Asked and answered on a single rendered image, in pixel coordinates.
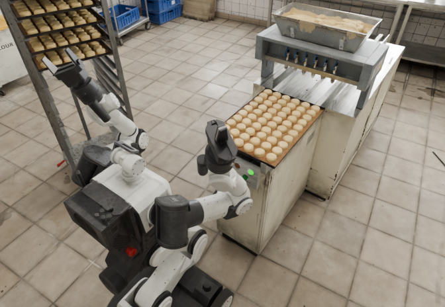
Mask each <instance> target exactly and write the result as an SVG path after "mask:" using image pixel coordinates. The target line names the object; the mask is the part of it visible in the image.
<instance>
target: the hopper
mask: <svg viewBox="0 0 445 307"><path fill-rule="evenodd" d="M290 11H292V12H294V13H304V14H306V15H309V16H311V15H312V16H313V15H316V16H317V15H318V16H319V15H326V16H327V18H328V19H332V20H335V21H343V20H344V19H349V20H351V21H361V22H363V23H364V24H365V25H366V26H368V25H370V26H372V27H373V28H372V29H371V30H370V31H369V32H368V33H367V34H362V33H359V32H354V31H350V30H344V29H341V28H335V27H332V26H327V25H323V24H317V23H314V22H309V21H302V20H299V19H294V18H290V17H285V16H286V15H287V14H289V13H290ZM272 15H273V18H274V20H275V22H276V24H277V27H278V29H279V31H280V33H281V35H282V36H287V37H290V38H295V39H298V40H303V41H306V42H311V43H314V44H319V45H321V46H326V47H329V48H334V49H337V50H342V51H345V52H350V53H353V54H354V53H355V52H356V51H357V50H358V49H359V48H360V47H361V46H362V45H363V44H364V42H365V41H366V40H367V39H368V37H369V36H370V34H371V33H372V32H373V31H374V29H375V28H376V26H377V25H378V24H379V23H380V22H381V21H382V19H377V18H373V17H367V16H363V15H357V14H353V13H347V12H343V11H337V10H333V9H326V8H322V7H316V6H312V5H306V4H302V3H296V2H292V3H290V4H288V5H286V6H284V7H283V8H281V9H279V10H277V11H275V12H274V13H272ZM343 22H344V21H343Z"/></svg>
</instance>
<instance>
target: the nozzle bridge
mask: <svg viewBox="0 0 445 307"><path fill-rule="evenodd" d="M287 47H288V49H289V52H290V53H289V59H288V60H286V56H285V51H286V49H287ZM297 49H298V52H299V59H298V62H297V63H295V59H294V55H295V52H296V50H297ZM388 49H389V45H387V44H381V43H379V42H373V41H370V40H366V41H365V42H364V44H363V45H362V46H361V47H360V48H359V49H358V50H357V51H356V52H355V53H354V54H353V53H350V52H345V51H342V50H337V49H334V48H329V47H326V46H321V45H319V44H314V43H311V42H306V41H303V40H298V39H295V38H290V37H287V36H282V35H281V33H280V31H279V29H278V27H277V24H274V25H273V26H271V27H269V28H267V29H265V30H264V31H262V32H261V33H259V34H257V35H256V49H255V59H257V60H262V70H261V77H263V78H266V77H267V76H269V75H270V74H272V73H273V69H274V63H275V62H277V63H279V64H283V65H286V66H290V67H294V68H297V69H301V70H303V71H308V72H310V73H314V74H317V75H321V76H324V77H327V78H331V79H334V80H337V81H341V82H344V83H347V84H351V85H354V86H357V88H356V89H357V90H360V91H361V92H360V96H359V98H358V102H357V105H356V109H360V110H362V109H363V108H364V106H365V105H366V103H367V102H368V99H369V97H370V93H371V90H372V88H373V84H374V82H375V79H376V76H377V75H378V73H379V72H380V71H381V69H382V66H383V63H384V61H385V57H386V55H387V52H388ZM306 52H307V54H308V62H307V65H306V66H305V65H304V61H303V58H304V56H305V54H306ZM317 54H318V55H317ZM316 55H317V57H318V62H317V67H316V68H314V67H313V61H314V58H315V56H316ZM326 57H328V58H327V60H328V62H327V63H328V65H327V68H326V71H323V70H322V69H323V63H324V61H325V60H326ZM337 60H338V69H337V72H336V73H335V74H334V73H333V67H334V65H335V63H336V61H337Z"/></svg>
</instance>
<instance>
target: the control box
mask: <svg viewBox="0 0 445 307"><path fill-rule="evenodd" d="M235 163H238V164H239V165H240V168H237V167H236V166H235ZM233 169H234V170H235V171H236V172H237V174H239V175H240V176H241V177H242V176H243V175H246V176H247V177H248V179H247V180H245V181H246V184H247V186H249V187H251V188H253V189H255V190H257V189H258V188H259V187H260V177H261V173H260V171H261V167H258V166H257V165H254V164H253V163H250V162H249V161H246V160H244V159H242V158H240V157H238V156H236V159H235V160H234V165H233ZM248 170H252V171H253V173H254V174H253V175H251V174H249V172H248Z"/></svg>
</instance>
